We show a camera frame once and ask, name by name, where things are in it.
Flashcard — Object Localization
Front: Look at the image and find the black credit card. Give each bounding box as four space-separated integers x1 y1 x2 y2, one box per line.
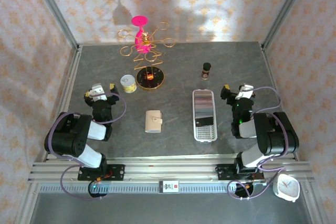
195 115 216 127

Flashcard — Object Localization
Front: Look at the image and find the beige card holder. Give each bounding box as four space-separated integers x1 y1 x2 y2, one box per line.
145 110 163 133

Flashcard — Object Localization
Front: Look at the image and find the stack of colourful credit cards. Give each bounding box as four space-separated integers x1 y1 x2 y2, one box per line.
194 91 216 116

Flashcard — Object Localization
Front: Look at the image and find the yellow tin can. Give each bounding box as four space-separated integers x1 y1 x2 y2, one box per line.
120 74 137 93

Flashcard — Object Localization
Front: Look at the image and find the small black-capped spice bottle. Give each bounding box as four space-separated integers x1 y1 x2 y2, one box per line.
201 62 212 80

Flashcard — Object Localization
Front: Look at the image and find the white plastic basket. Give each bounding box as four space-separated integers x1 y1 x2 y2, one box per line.
192 89 218 143

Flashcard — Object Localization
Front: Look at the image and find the pink wine glass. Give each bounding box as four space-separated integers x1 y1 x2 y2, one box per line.
131 15 152 54

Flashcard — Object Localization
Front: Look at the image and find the white square clock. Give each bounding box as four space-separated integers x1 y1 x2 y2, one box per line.
272 173 301 203

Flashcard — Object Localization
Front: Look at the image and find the white number label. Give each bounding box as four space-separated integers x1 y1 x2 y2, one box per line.
159 179 180 195

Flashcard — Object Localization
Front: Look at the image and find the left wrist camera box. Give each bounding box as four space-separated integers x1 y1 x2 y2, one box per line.
89 83 108 102

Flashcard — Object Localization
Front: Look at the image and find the aluminium side rail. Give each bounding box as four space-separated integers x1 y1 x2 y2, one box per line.
261 45 299 161
43 47 82 162

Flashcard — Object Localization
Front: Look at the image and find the gold wire glass rack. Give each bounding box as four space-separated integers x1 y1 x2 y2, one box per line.
117 22 175 91

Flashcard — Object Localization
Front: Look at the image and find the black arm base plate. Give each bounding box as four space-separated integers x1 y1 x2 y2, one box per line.
78 164 125 182
216 163 265 182

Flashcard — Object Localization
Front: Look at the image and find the black round cable port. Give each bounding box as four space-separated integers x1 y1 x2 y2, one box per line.
88 181 109 198

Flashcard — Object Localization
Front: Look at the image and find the grey slotted cable duct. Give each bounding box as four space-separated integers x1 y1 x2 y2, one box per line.
36 183 268 194

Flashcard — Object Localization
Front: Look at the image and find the aluminium mounting rail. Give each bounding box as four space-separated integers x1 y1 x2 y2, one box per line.
28 155 314 183

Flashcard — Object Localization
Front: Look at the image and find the aluminium frame post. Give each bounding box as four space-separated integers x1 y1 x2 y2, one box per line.
261 0 313 51
28 0 81 51

